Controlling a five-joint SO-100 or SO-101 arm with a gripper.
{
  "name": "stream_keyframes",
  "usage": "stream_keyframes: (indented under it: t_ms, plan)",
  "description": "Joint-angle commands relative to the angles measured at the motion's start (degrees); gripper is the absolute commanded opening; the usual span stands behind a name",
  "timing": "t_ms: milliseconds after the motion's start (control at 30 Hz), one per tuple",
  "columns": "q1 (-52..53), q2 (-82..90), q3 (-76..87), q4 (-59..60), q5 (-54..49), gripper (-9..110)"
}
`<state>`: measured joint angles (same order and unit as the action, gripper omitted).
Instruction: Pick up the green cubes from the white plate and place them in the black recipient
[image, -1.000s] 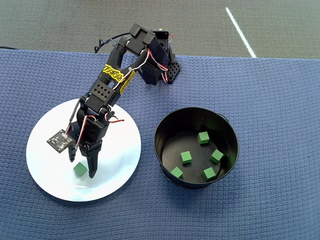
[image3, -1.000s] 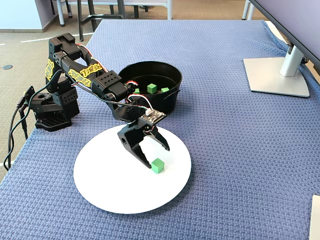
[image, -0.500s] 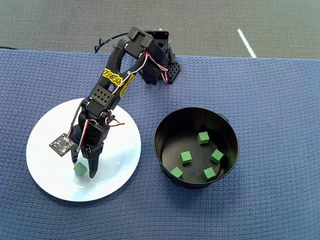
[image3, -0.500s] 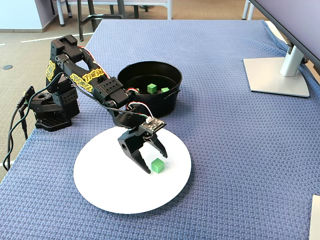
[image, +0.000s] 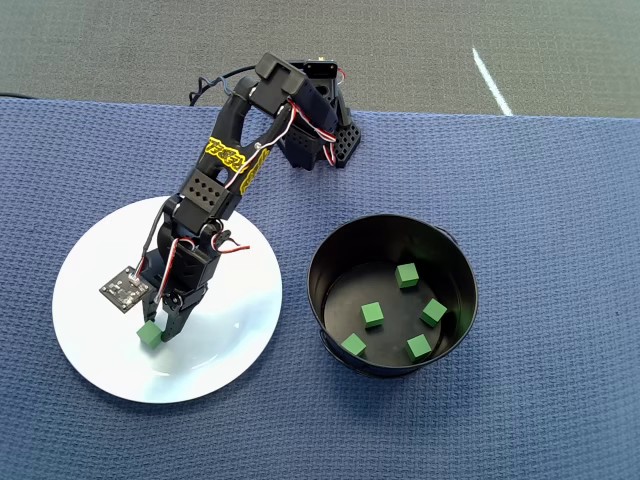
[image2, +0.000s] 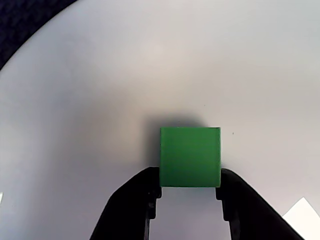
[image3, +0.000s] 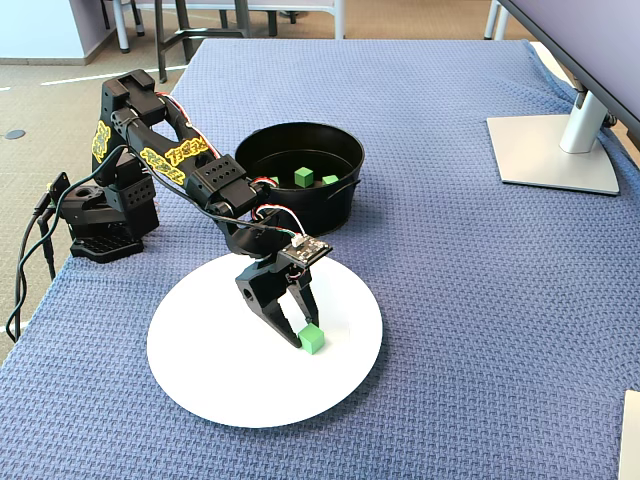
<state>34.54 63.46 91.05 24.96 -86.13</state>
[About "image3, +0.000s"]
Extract blue woven tablecloth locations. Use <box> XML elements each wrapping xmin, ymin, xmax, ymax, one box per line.
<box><xmin>0</xmin><ymin>38</ymin><xmax>640</xmax><ymax>480</ymax></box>

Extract black metal stool frame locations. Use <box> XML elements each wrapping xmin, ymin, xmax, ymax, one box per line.
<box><xmin>153</xmin><ymin>0</ymin><xmax>253</xmax><ymax>84</ymax></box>

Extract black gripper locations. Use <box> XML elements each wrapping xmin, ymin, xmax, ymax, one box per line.
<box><xmin>219</xmin><ymin>212</ymin><xmax>323</xmax><ymax>350</ymax></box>

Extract grey computer monitor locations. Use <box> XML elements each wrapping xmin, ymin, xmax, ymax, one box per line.
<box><xmin>485</xmin><ymin>0</ymin><xmax>640</xmax><ymax>197</ymax></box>

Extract white desk leg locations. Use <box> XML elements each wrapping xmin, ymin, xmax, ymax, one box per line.
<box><xmin>482</xmin><ymin>0</ymin><xmax>511</xmax><ymax>41</ymax></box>

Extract short black plugged cable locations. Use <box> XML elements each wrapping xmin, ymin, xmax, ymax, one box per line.
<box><xmin>38</xmin><ymin>214</ymin><xmax>59</xmax><ymax>281</ymax></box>

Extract black metal bucket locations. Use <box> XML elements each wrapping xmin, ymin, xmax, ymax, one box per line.
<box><xmin>233</xmin><ymin>121</ymin><xmax>366</xmax><ymax>239</ymax></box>

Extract white flat board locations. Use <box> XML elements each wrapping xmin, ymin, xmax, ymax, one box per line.
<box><xmin>618</xmin><ymin>388</ymin><xmax>640</xmax><ymax>480</ymax></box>

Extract white round plate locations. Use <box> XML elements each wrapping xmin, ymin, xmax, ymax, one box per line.
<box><xmin>146</xmin><ymin>252</ymin><xmax>384</xmax><ymax>429</ymax></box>

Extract grey chair leg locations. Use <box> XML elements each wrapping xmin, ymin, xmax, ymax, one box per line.
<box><xmin>114</xmin><ymin>0</ymin><xmax>133</xmax><ymax>54</ymax></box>

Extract white table frame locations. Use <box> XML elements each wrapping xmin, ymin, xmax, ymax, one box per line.
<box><xmin>134</xmin><ymin>0</ymin><xmax>346</xmax><ymax>41</ymax></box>

